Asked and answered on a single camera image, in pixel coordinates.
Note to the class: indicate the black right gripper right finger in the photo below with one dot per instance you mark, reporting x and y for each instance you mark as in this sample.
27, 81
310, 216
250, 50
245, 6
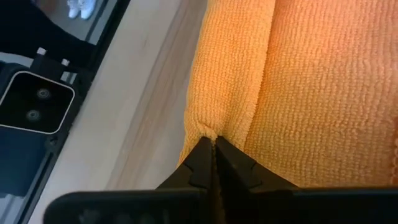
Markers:
242, 177

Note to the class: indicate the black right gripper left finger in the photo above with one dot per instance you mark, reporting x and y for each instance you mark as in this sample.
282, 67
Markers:
192, 174

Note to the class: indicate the orange microfiber towel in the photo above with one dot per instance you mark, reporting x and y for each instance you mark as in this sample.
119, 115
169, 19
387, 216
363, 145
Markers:
311, 93

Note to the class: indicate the person's foot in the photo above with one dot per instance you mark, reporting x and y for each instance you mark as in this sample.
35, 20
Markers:
87, 9
73, 9

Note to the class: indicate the black table-level camera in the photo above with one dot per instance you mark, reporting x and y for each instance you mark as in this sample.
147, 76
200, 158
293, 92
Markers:
34, 102

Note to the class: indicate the black aluminium table frame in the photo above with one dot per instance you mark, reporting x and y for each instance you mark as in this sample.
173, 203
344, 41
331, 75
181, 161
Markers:
121, 9

